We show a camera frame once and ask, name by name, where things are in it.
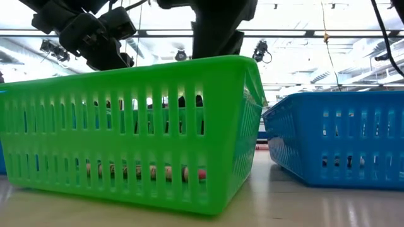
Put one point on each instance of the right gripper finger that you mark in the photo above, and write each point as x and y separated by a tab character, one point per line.
206	41

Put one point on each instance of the blue slotted plastic basket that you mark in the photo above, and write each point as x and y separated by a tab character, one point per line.
2	157
347	145

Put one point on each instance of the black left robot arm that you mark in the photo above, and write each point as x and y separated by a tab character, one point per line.
63	12

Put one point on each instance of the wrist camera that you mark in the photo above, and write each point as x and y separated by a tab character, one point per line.
233	44
118	23

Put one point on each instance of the black overhead frame bar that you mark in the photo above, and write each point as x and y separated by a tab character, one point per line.
311	32

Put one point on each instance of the black ceiling spotlight cluster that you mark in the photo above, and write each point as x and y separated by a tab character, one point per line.
57	52

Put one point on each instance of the green slotted plastic basket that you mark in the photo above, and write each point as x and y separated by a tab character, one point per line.
126	145

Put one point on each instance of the black ceiling-mounted camera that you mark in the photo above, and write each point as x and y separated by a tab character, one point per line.
180	55

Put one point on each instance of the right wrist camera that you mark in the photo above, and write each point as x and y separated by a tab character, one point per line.
233	44

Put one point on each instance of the grey horizontal rail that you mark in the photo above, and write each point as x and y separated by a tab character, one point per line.
315	85

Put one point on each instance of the small dark ceiling fixture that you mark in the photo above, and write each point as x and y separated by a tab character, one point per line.
382	57

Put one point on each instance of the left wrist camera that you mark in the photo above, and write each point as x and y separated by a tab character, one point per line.
118	23

